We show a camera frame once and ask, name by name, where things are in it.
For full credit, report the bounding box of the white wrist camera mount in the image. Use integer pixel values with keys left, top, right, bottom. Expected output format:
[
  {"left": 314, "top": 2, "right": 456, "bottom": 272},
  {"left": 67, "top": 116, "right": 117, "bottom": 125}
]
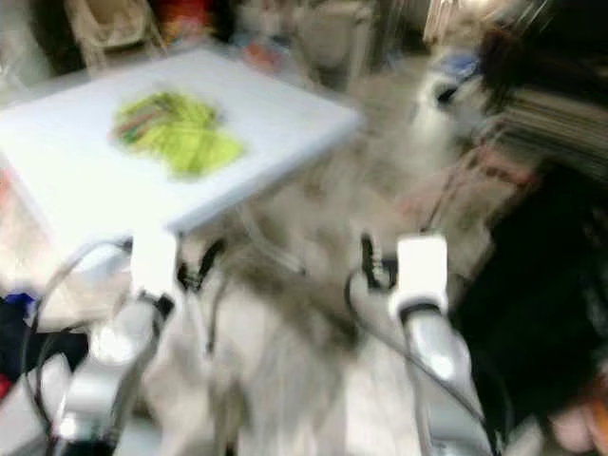
[
  {"left": 389, "top": 235, "right": 452, "bottom": 319},
  {"left": 128, "top": 228, "right": 183, "bottom": 303}
]

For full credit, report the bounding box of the beige plastic chair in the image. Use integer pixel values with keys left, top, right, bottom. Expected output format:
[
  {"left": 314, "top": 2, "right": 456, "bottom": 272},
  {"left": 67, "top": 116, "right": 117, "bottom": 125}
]
[{"left": 65, "top": 0, "right": 164, "bottom": 69}]

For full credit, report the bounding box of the blue floor mat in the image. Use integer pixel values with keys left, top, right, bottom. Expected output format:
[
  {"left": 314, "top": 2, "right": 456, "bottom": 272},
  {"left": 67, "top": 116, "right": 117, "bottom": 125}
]
[{"left": 437, "top": 52, "right": 481, "bottom": 79}]

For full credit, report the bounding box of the white folding table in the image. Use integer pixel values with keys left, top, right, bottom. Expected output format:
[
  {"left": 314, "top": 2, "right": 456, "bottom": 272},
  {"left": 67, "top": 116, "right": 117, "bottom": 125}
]
[{"left": 0, "top": 46, "right": 364, "bottom": 276}]

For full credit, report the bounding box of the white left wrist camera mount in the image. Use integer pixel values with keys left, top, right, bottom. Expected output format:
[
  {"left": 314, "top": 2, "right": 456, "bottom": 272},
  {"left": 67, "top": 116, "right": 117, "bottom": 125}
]
[{"left": 128, "top": 228, "right": 183, "bottom": 303}]

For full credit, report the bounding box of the lime green garment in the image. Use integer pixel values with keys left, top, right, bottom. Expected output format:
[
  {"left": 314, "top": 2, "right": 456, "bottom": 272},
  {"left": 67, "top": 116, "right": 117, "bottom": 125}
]
[{"left": 111, "top": 88, "right": 248, "bottom": 181}]

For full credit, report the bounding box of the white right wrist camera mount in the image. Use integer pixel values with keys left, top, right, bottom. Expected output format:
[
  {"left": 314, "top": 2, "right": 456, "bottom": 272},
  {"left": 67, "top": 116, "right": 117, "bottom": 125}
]
[{"left": 389, "top": 235, "right": 452, "bottom": 319}]

